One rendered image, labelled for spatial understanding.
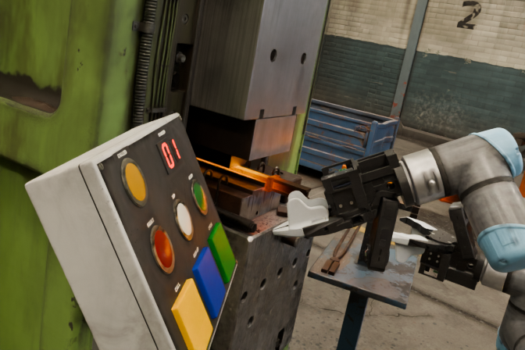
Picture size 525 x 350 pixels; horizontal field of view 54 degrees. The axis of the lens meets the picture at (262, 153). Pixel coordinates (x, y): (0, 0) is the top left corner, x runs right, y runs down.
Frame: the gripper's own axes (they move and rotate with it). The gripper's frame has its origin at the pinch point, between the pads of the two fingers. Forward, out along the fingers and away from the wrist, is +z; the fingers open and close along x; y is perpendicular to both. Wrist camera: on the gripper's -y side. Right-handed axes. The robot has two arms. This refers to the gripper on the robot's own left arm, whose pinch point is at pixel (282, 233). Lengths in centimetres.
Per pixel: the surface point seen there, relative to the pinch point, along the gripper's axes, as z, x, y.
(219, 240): 9.6, 0.7, 2.2
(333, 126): -7, -419, -61
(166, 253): 10.0, 20.0, 8.9
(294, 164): 5, -94, -11
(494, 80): -258, -751, -130
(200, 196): 9.9, 0.4, 9.7
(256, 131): 4.2, -36.3, 11.4
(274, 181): 5.6, -44.6, -2.6
